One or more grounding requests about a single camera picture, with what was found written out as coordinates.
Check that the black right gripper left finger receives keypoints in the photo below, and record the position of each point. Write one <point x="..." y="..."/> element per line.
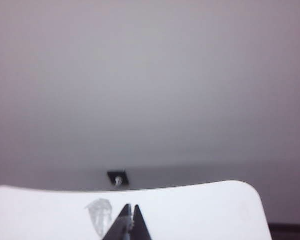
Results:
<point x="121" y="226"/>

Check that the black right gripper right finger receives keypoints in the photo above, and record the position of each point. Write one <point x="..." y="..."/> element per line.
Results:
<point x="140" y="225"/>

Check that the black square wall plate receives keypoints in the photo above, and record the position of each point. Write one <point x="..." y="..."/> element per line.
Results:
<point x="118" y="178"/>

